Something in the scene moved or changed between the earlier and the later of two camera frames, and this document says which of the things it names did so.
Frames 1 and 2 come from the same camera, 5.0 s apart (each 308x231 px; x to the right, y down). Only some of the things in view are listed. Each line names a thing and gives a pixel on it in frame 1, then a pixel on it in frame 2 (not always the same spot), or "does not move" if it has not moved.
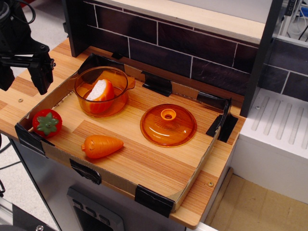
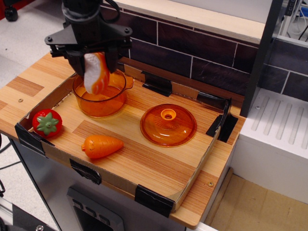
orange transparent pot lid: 168,125 does not move
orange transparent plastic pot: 102,91 does not move
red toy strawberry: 47,122 does not move
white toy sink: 272,145 does not move
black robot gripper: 16,39 to 84,33
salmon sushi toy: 101,96 to 96,72
